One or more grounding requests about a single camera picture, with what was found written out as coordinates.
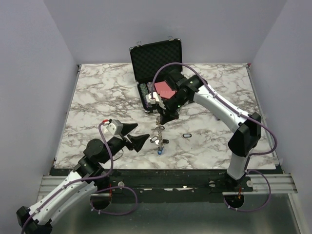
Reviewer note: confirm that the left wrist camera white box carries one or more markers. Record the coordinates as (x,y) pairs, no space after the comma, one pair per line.
(113,126)

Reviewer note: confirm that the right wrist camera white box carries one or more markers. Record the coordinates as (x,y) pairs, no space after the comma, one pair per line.
(154,99)

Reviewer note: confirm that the silver disc keyring holder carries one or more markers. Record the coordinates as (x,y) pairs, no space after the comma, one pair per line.
(158,139)

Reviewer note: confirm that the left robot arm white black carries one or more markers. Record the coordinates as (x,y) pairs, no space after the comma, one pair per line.
(85,179)

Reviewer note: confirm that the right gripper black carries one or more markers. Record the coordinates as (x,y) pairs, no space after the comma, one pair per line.
(166,117)

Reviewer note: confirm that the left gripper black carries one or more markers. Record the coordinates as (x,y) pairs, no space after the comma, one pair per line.
(137,142)

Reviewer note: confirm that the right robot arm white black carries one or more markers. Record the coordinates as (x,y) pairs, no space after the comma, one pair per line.
(246,128)

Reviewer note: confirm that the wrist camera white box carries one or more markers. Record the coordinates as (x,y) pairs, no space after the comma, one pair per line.
(154,99)
(113,126)

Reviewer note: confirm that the pink playing card deck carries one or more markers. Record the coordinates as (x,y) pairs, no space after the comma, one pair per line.
(164,90)

